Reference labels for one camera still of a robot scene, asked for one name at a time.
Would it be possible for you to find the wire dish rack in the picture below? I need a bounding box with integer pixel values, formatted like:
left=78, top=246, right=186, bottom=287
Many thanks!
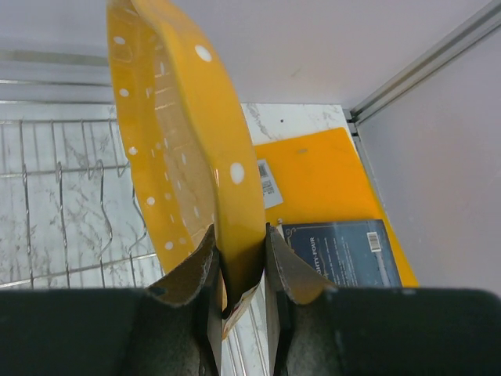
left=1, top=49, right=164, bottom=290

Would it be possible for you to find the dark blue book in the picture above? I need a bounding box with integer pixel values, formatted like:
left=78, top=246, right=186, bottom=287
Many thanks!
left=279, top=219, right=402, bottom=287

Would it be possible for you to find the yellow polka dot plate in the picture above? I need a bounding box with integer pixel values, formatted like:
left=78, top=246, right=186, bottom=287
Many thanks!
left=106, top=1, right=266, bottom=332

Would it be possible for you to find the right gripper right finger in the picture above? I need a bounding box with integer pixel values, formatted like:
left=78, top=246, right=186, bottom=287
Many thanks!
left=265, top=226, right=500, bottom=375

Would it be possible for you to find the orange folder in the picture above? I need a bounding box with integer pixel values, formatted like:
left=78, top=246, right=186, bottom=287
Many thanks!
left=254, top=128, right=419, bottom=287

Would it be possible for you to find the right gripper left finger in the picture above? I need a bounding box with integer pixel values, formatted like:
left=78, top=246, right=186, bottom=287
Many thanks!
left=1, top=229, right=222, bottom=375

